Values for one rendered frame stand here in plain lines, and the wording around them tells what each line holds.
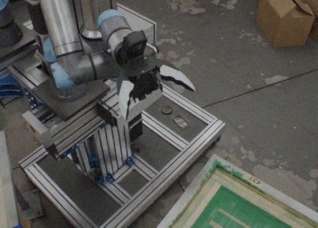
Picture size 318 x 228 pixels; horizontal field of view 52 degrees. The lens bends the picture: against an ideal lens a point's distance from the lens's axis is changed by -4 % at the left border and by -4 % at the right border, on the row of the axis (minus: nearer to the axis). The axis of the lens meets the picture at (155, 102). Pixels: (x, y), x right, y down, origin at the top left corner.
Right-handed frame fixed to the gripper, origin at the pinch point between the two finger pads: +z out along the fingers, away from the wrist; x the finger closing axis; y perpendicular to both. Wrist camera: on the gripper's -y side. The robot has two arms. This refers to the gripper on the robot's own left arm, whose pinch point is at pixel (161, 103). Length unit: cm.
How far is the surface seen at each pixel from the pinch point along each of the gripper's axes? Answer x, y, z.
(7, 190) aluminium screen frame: 57, 62, -39
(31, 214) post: 82, 157, -80
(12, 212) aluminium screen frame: 57, 62, -28
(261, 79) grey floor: -140, 189, -132
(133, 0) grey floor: -78, 180, -312
